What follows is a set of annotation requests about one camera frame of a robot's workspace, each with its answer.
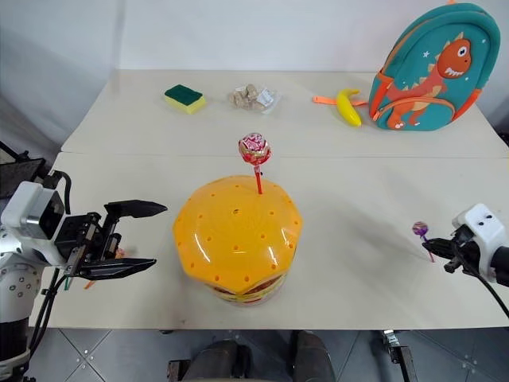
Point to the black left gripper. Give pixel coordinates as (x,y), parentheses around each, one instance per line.
(81,238)

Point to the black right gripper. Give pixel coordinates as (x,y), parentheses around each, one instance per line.
(468,252)

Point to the purple lollipop pink stick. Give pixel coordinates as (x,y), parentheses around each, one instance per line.
(420,228)

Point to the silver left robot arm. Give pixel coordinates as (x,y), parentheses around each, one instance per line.
(16,286)

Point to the orange perforated burger jar lid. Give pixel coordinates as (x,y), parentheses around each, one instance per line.
(234,235)

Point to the burger print jar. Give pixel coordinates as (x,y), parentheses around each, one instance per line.
(248,293)

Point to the pink lollipop orange stick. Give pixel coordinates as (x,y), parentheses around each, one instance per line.
(119,251)

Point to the green lollipop stick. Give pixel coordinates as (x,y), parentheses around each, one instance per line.
(67,283)

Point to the black panel device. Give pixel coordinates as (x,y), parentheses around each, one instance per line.
(20,171)

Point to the green and yellow sponge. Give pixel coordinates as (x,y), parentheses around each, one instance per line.
(185,98)

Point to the dark rounded shape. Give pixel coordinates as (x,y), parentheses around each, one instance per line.
(222,360)
(314,354)

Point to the red lollipop red stick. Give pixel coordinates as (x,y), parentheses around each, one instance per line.
(254,149)

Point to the yellow toy banana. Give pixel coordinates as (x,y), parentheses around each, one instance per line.
(349,108)

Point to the clear bag of biscuits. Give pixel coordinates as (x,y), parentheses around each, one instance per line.
(252,97)

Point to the teal dinosaur backpack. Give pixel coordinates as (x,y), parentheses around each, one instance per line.
(433,67)

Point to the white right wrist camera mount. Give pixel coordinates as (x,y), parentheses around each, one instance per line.
(483,228)

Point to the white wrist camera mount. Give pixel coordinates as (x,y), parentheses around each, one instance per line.
(483,228)
(29,213)

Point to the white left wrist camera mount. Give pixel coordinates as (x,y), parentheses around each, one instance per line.
(29,213)

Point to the black table leg with bracket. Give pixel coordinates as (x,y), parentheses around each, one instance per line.
(401,354)

